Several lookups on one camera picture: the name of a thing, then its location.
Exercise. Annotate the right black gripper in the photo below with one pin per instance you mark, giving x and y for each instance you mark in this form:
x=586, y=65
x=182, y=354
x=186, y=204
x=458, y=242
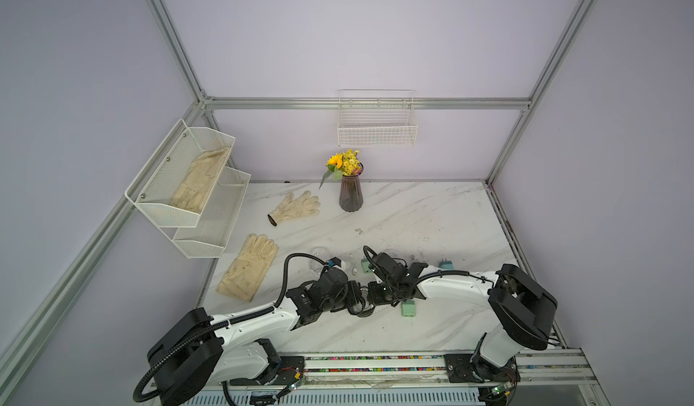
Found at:
x=376, y=298

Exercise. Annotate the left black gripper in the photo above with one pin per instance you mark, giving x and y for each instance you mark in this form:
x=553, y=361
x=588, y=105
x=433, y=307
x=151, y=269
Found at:
x=352, y=293

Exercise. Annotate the green charger plug front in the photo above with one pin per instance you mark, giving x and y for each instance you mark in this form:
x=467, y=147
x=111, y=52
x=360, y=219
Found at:
x=408, y=309

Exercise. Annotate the green charger plug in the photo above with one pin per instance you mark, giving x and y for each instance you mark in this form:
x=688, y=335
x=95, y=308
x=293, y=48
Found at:
x=408, y=309
x=365, y=266

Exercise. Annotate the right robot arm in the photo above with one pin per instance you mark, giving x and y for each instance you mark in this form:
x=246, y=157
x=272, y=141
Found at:
x=525, y=311

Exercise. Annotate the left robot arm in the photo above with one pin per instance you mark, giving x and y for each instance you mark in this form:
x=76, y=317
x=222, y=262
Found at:
x=201, y=347

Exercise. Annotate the clear round case right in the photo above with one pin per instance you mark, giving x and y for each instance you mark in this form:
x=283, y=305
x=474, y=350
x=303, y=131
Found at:
x=404, y=256

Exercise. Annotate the clear round case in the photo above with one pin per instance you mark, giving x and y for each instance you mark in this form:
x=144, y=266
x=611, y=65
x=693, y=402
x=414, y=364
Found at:
x=321, y=256
x=404, y=256

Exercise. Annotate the green charger plug centre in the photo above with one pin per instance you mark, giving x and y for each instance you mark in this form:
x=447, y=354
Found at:
x=365, y=266

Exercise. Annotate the clear round case left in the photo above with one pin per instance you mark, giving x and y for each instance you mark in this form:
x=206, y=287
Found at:
x=321, y=256

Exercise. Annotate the teal charger plug right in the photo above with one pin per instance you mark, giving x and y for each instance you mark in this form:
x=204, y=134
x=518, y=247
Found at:
x=446, y=265

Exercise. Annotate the beige leather glove table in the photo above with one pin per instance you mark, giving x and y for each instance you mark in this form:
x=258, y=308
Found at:
x=243, y=278

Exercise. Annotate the white fabric glove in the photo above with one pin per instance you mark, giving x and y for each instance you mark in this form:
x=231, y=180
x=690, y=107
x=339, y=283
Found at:
x=295, y=207

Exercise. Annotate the dark ribbed vase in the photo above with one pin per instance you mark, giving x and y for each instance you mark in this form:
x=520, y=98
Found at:
x=351, y=196

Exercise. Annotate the yellow flower bouquet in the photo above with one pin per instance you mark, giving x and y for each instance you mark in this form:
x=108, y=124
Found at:
x=342, y=165

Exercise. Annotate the lower white mesh basket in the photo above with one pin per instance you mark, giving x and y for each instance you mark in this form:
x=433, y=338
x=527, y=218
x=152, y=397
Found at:
x=210, y=237

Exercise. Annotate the white mesh basket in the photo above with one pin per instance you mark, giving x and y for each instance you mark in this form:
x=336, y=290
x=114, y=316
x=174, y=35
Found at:
x=210, y=237
x=153, y=190

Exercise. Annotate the beige glove in basket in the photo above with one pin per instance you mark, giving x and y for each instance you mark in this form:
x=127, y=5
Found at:
x=195, y=189

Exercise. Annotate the upper white mesh basket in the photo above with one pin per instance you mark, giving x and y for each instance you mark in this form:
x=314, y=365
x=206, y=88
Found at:
x=153, y=190

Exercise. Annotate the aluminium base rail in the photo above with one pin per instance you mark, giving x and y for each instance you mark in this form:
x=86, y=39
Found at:
x=391, y=370

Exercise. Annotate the white wire wall basket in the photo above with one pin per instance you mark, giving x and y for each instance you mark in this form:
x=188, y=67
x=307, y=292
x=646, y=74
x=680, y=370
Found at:
x=376, y=118

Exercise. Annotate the aluminium cage frame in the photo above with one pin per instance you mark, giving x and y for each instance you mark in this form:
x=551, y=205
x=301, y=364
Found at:
x=36, y=334

